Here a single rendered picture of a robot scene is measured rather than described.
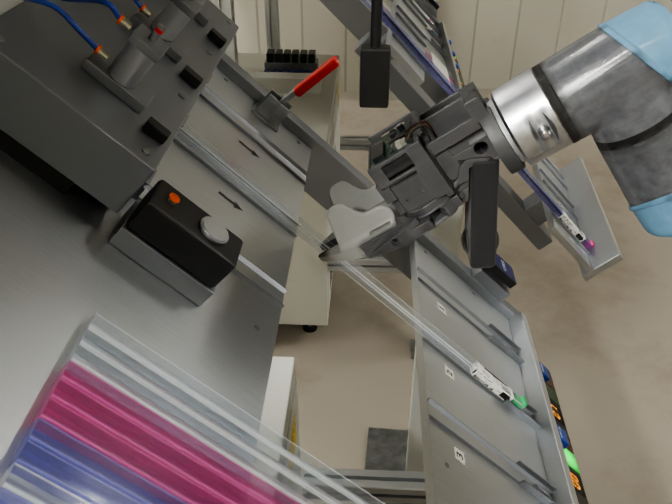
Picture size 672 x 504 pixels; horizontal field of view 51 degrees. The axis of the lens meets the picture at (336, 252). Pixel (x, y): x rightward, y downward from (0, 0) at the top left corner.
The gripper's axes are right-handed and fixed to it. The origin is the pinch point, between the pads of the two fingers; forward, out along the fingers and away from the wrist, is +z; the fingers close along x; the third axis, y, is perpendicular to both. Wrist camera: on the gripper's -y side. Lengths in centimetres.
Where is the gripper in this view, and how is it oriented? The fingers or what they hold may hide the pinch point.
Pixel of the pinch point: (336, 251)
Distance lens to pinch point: 69.8
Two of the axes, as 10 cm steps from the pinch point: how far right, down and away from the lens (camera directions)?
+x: -0.5, 5.5, -8.3
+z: -8.2, 4.6, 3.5
